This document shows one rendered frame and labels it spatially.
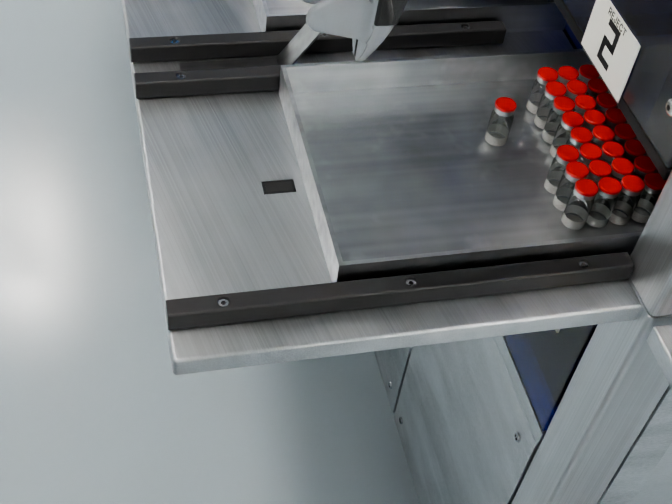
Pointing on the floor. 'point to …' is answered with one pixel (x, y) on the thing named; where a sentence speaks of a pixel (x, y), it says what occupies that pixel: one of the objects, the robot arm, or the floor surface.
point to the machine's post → (609, 384)
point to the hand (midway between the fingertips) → (370, 42)
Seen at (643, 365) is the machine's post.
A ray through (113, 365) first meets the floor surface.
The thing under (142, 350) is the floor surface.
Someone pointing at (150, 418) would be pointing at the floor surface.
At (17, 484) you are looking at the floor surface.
